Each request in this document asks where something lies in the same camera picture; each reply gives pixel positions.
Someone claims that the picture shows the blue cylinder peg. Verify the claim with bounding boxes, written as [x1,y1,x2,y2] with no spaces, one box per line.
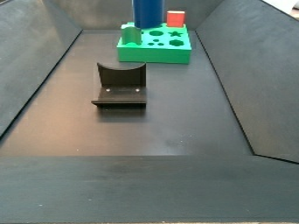
[132,0,164,29]

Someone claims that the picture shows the black curved holder stand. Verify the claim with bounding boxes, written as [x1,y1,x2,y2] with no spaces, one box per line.
[90,63,146,106]

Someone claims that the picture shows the red block peg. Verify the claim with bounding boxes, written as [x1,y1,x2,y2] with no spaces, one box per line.
[166,10,185,27]

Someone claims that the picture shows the green notched block peg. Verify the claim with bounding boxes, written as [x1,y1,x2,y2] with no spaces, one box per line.
[121,24,142,45]

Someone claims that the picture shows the green shape sorter board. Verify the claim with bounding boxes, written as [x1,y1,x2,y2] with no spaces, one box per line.
[116,23,192,64]

